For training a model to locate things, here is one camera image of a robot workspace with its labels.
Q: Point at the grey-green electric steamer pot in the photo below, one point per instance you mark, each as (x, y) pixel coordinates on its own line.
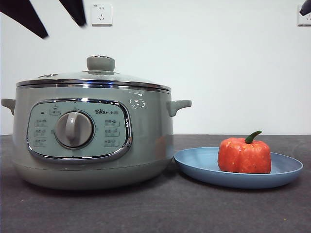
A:
(145, 136)

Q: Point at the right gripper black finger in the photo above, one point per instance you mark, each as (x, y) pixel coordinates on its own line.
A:
(306, 8)

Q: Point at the orange pumpkin with green stem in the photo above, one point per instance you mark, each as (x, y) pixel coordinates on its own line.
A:
(243, 157)

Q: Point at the white wall socket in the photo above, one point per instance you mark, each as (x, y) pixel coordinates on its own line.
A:
(304, 21)
(101, 14)

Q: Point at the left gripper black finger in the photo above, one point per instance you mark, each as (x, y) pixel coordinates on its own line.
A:
(22, 14)
(75, 12)

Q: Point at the blue round plate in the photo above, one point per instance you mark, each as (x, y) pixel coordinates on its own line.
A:
(194, 162)

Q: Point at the glass lid with grey knob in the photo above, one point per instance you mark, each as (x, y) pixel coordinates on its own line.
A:
(97, 78)

